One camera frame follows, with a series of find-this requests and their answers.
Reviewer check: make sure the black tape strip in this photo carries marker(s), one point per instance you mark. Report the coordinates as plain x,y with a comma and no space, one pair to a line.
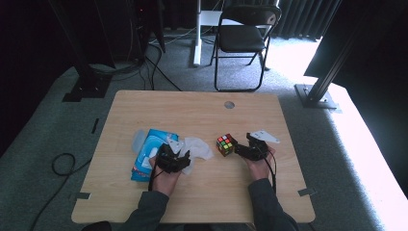
95,125

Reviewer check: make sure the black stand with base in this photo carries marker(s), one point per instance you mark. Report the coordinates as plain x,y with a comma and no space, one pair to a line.
86,80

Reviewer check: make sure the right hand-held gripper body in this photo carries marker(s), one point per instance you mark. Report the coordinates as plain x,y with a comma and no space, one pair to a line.
256,149

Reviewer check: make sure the grey round table grommet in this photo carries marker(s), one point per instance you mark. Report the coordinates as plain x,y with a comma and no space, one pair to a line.
229,105

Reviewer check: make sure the dark curtain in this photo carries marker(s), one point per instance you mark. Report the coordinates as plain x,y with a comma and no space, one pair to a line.
301,16

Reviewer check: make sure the multicoloured puzzle cube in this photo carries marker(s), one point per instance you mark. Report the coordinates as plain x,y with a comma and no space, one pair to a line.
226,145

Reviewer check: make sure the grey tape piece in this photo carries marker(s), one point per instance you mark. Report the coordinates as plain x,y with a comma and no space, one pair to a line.
306,192

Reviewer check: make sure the person's left hand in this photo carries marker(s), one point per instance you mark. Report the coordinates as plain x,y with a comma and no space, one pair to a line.
165,183

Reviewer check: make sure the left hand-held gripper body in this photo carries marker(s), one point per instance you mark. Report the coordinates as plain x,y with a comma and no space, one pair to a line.
170,160

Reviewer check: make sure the metal stand with base plate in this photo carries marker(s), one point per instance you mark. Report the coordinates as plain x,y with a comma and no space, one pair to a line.
316,94

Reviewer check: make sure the black folding chair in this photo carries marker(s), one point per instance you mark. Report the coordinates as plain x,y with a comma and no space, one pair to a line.
240,37

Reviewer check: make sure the white wet wipe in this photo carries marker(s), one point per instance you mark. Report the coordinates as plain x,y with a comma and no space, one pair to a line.
198,149

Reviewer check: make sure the person's right hand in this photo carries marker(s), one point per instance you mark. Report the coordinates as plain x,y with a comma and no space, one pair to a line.
261,168

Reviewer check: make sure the white desk leg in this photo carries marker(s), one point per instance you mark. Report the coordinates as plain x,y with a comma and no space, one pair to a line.
198,38

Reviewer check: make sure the blue wet wipes pack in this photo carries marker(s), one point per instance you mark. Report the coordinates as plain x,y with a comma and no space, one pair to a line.
146,150

